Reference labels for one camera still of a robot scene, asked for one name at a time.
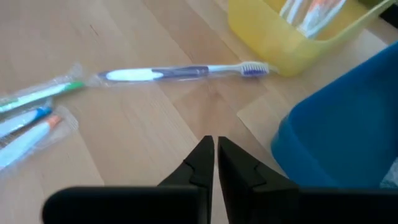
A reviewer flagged wrapped blue white toothbrush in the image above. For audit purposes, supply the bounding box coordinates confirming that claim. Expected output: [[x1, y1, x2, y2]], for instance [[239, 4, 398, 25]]
[[0, 105, 53, 139]]

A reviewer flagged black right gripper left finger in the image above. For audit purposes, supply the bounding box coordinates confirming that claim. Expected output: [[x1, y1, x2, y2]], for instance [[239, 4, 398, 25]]
[[42, 135, 216, 224]]

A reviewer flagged yellow plastic bin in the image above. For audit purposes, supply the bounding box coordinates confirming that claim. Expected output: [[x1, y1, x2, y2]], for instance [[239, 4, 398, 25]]
[[228, 0, 396, 78]]

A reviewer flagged wrapped green white toothbrush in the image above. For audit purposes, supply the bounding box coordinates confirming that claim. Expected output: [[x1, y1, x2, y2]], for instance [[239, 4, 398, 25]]
[[0, 62, 86, 114]]

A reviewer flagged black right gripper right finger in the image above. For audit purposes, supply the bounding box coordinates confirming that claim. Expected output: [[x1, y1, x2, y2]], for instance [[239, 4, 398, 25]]
[[217, 136, 398, 224]]

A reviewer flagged teal blue plastic bin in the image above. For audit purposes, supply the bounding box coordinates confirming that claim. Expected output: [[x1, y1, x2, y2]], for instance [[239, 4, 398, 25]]
[[270, 40, 398, 189]]

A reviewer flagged wrapped purple white toothbrush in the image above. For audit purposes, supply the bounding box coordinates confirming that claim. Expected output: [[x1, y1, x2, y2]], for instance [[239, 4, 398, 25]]
[[88, 60, 279, 84]]

